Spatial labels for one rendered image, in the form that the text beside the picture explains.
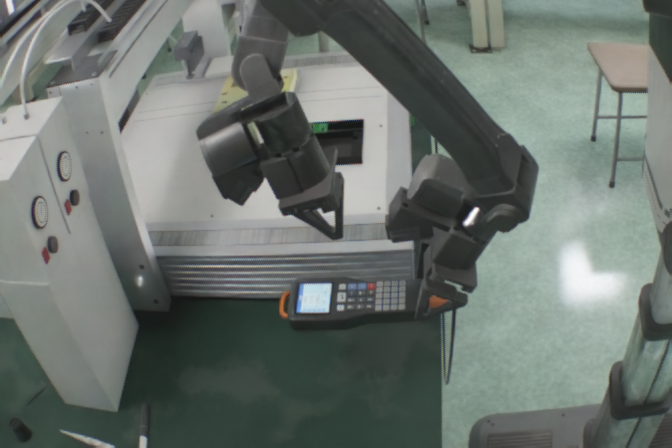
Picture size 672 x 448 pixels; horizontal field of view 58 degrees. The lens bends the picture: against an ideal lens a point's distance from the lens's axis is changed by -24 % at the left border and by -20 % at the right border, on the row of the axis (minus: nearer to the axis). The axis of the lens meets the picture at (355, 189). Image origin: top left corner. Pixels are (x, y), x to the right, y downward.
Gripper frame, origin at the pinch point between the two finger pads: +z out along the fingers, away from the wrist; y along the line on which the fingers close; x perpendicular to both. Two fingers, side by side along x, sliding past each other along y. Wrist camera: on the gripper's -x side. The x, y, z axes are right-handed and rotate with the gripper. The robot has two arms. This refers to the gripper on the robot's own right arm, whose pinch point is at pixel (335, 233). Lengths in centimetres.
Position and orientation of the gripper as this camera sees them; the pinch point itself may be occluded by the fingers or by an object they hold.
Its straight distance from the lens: 96.8
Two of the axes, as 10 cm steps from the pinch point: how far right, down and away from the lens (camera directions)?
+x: 9.3, -2.6, -2.5
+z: 3.5, 7.7, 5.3
